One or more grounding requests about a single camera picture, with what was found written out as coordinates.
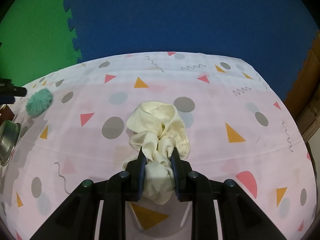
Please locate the red metal tin box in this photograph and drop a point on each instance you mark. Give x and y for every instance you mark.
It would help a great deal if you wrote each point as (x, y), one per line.
(6, 113)

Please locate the cream satin scrunchie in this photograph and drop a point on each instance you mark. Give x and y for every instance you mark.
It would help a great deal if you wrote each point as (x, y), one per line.
(155, 120)

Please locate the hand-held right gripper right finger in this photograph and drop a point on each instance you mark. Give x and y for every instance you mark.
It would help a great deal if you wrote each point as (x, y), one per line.
(175, 177)

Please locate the steel bowl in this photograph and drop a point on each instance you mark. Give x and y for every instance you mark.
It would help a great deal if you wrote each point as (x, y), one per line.
(7, 140)

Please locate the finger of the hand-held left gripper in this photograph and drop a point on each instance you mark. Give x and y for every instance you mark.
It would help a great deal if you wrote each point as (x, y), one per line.
(17, 91)
(7, 100)

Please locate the orange foam mat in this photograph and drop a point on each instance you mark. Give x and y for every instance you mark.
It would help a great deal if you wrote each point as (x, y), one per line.
(305, 92)

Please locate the green fluffy scrunchie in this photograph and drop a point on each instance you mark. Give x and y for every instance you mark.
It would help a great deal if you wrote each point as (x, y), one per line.
(38, 102)

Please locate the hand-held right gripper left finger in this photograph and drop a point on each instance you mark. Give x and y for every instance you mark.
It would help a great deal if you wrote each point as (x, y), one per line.
(142, 177)

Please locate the blue foam mat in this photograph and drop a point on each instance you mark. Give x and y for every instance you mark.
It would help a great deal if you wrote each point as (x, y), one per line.
(187, 15)

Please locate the green foam mat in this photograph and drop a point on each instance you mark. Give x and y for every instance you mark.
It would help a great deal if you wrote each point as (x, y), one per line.
(32, 30)

